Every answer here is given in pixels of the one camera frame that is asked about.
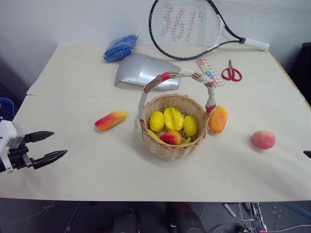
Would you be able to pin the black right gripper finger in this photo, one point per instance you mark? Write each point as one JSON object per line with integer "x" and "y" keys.
{"x": 308, "y": 154}

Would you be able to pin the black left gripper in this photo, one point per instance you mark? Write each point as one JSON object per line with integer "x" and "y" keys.
{"x": 18, "y": 157}

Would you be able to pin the pink toy peach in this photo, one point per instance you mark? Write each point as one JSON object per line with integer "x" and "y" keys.
{"x": 263, "y": 139}

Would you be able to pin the blue plastic chair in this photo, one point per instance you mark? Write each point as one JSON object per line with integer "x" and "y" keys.
{"x": 5, "y": 108}

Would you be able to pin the long red yellow toy mango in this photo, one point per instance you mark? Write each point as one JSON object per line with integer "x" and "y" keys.
{"x": 110, "y": 120}

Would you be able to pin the orange yellow toy mango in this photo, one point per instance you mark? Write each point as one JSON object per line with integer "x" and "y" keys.
{"x": 218, "y": 119}

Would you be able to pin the white marker pen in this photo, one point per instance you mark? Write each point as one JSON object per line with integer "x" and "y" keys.
{"x": 229, "y": 210}

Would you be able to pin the yellow toy banana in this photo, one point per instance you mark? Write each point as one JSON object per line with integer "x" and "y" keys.
{"x": 153, "y": 135}

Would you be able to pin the dark rounded shape under table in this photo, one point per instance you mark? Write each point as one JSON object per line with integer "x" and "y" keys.
{"x": 125, "y": 222}

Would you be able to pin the yellow toy lemon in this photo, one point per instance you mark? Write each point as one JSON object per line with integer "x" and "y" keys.
{"x": 190, "y": 125}
{"x": 156, "y": 121}

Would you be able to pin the silver foil bag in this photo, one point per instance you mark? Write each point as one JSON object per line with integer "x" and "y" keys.
{"x": 143, "y": 72}

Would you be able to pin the blue mesh bag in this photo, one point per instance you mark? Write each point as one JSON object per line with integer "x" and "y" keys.
{"x": 120, "y": 48}

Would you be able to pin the small red yellow toy mango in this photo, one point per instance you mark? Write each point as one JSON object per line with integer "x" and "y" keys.
{"x": 171, "y": 138}

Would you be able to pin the colourful sticker strip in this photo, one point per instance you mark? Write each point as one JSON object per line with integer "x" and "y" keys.
{"x": 210, "y": 71}

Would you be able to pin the yellow toy starfruit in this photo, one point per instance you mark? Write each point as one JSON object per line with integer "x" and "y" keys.
{"x": 173, "y": 119}

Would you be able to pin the black white tennis racket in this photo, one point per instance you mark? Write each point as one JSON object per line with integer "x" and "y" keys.
{"x": 184, "y": 26}

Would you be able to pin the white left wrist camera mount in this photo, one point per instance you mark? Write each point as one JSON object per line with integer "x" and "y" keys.
{"x": 8, "y": 132}

